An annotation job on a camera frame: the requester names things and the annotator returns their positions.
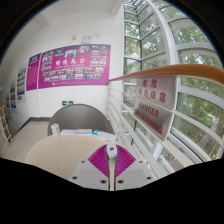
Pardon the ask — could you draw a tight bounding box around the white railing with wooden handrail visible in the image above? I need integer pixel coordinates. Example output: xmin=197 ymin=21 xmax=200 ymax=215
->
xmin=107 ymin=63 xmax=224 ymax=181

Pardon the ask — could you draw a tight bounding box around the white photo display board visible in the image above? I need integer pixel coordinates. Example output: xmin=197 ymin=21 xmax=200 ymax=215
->
xmin=16 ymin=63 xmax=28 ymax=104
xmin=9 ymin=79 xmax=18 ymax=113

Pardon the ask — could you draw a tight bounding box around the flat white book stack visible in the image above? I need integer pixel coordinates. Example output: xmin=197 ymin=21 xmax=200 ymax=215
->
xmin=60 ymin=128 xmax=93 ymax=137

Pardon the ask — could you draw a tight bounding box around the narrow magenta text poster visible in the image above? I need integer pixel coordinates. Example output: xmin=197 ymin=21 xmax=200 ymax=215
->
xmin=25 ymin=53 xmax=42 ymax=92

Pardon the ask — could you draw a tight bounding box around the large magenta photo poster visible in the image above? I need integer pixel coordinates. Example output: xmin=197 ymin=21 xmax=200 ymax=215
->
xmin=37 ymin=43 xmax=112 ymax=90

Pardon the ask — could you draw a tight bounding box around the grey curved-back chair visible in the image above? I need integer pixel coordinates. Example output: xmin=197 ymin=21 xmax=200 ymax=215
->
xmin=47 ymin=103 xmax=116 ymax=136

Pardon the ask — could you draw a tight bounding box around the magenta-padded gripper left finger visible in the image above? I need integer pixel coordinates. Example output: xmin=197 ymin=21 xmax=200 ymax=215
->
xmin=67 ymin=144 xmax=111 ymax=192

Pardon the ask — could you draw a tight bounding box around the white danger sign red lettering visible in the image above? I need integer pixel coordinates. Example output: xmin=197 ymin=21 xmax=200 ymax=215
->
xmin=132 ymin=76 xmax=178 ymax=141

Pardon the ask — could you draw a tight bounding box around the white and blue flat box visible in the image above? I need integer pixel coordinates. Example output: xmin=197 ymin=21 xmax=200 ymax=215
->
xmin=92 ymin=129 xmax=118 ymax=143

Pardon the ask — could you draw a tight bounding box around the small white stair railing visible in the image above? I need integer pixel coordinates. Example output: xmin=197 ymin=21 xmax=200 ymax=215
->
xmin=0 ymin=104 xmax=13 ymax=144

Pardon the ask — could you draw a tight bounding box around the small white and green box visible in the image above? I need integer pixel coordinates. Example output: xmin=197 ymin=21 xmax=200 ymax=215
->
xmin=50 ymin=123 xmax=61 ymax=137

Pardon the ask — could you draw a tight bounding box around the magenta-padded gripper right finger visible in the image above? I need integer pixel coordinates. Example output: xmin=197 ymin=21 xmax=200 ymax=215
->
xmin=113 ymin=144 xmax=157 ymax=192

